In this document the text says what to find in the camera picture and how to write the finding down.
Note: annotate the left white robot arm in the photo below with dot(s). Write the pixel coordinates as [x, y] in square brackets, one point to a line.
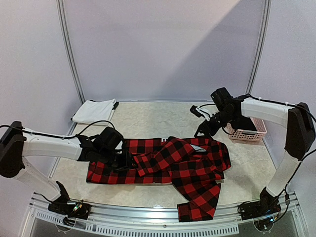
[17, 143]

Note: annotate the aluminium frame post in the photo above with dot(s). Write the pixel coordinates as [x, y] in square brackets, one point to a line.
[260, 45]
[69, 50]

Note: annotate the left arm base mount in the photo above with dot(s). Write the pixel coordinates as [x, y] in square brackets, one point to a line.
[70, 208]

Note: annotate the black garment in basket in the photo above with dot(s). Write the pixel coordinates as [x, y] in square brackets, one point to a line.
[243, 123]

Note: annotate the right aluminium frame post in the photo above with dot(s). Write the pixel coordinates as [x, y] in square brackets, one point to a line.
[260, 45]

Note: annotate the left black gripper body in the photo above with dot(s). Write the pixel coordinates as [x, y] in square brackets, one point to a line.
[118, 164]

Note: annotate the aluminium front rail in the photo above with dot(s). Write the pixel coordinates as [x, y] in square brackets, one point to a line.
[119, 221]

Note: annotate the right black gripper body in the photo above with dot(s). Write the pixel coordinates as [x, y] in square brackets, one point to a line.
[206, 126]

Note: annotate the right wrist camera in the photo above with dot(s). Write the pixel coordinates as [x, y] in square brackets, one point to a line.
[199, 112]

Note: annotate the white green raglan t-shirt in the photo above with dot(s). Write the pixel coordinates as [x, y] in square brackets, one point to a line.
[91, 111]

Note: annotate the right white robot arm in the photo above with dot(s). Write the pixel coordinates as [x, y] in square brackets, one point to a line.
[271, 165]

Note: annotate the pink plastic laundry basket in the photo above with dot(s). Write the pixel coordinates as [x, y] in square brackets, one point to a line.
[246, 135]

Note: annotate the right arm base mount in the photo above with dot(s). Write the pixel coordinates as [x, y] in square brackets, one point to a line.
[266, 205]

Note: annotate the red black plaid garment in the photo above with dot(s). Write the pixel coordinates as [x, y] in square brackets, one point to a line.
[193, 166]

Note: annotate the left aluminium frame post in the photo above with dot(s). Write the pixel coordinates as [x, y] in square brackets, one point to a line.
[69, 50]

